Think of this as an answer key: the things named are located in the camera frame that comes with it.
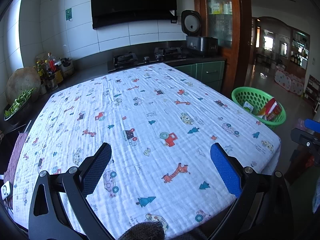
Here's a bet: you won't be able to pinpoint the black rice cooker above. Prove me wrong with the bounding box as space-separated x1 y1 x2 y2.
180 9 218 57

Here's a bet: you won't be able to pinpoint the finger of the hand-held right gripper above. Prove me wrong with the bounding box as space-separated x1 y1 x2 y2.
291 127 320 167
304 119 320 130

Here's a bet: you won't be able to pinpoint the polka dot fabric playpen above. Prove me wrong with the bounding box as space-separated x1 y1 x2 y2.
274 69 305 96

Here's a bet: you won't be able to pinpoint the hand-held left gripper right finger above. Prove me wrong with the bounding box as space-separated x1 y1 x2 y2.
207 142 293 240

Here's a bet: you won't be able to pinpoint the window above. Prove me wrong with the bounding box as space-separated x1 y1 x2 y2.
2 0 27 65

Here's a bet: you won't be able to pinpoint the green kitchen cabinet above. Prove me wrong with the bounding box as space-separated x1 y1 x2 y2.
170 60 227 93

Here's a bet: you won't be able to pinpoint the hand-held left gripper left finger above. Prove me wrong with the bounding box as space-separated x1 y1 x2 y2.
28 142 113 240

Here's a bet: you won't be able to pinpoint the cartoon print white tablecloth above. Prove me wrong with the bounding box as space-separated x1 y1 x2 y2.
12 63 281 239

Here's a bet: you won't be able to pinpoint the black gas stove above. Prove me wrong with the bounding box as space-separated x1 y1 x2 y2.
107 46 187 73

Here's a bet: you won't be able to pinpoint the low wooden shelf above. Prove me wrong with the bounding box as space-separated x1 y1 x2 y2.
304 74 320 110

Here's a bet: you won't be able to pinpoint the wooden cabinet with glass door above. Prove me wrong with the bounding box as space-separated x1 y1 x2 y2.
192 0 253 98

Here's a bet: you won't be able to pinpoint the round wooden chopping board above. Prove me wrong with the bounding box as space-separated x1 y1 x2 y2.
5 66 42 104

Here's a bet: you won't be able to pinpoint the wooden display cabinet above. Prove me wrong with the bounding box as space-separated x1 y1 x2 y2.
290 29 310 79

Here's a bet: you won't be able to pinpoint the person's plaid trousers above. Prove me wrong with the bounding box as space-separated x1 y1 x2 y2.
165 226 208 240

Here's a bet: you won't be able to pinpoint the red plastic bag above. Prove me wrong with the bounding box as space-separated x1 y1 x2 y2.
304 155 316 168

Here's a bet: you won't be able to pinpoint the small white device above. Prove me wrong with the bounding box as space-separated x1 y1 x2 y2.
0 181 12 200

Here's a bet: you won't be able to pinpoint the purple cloth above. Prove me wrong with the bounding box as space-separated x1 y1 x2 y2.
3 132 28 180

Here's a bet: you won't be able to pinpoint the green perforated plastic basket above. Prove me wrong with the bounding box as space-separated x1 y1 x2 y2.
231 87 287 130

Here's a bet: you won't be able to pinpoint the cluster of condiment bottles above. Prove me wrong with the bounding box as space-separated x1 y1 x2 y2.
35 52 64 92

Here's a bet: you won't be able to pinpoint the black range hood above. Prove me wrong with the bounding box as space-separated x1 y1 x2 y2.
88 0 190 30

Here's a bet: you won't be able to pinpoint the row of small shelf bottles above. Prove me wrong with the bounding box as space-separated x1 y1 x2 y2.
209 0 233 15

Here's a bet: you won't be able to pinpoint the large red cartoon print carton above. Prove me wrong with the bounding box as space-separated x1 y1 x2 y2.
260 97 283 122

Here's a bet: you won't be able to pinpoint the grey knitted cloth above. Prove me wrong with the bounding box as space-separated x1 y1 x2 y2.
117 221 165 240

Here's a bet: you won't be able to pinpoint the dark bowl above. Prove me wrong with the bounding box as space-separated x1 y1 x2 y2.
4 100 33 127

